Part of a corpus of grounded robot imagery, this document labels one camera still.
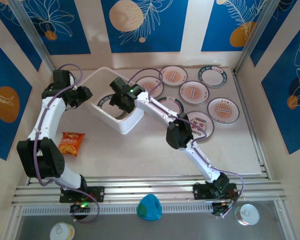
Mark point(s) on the green lettered rim plate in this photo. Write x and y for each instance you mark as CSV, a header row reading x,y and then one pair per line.
x,y
104,100
212,76

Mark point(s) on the white plastic bin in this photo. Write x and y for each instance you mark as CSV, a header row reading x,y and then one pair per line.
x,y
125,125

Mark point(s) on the orange sunburst plate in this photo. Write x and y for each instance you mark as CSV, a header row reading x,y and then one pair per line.
x,y
193,92
223,110
173,75
146,83

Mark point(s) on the plate with colourful characters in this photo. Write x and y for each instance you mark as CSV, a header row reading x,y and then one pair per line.
x,y
205,123

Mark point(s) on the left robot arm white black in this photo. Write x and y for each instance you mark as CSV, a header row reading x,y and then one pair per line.
x,y
52,117

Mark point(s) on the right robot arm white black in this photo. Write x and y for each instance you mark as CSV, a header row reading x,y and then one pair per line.
x,y
178,135

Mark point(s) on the orange chip bag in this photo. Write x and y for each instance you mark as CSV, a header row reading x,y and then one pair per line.
x,y
71,143

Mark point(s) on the aluminium mounting rails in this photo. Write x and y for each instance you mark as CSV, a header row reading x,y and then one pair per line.
x,y
150,190

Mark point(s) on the blue rounded triangular object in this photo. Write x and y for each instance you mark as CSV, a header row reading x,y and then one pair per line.
x,y
149,208

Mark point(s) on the black controller board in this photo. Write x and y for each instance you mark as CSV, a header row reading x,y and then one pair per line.
x,y
77,207
218,208

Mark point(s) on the yellow tin can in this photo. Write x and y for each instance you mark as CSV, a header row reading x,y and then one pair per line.
x,y
62,232

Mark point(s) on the silver tin can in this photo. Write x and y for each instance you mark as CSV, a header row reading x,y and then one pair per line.
x,y
247,215

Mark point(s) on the aluminium frame post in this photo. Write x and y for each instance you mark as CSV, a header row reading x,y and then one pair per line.
x,y
252,32
32,35

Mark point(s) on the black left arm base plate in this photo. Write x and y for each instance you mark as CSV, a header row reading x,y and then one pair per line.
x,y
97,193

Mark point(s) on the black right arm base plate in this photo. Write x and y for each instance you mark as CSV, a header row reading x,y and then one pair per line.
x,y
201,191

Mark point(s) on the aluminium side rail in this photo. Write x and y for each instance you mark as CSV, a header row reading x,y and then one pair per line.
x,y
240,90

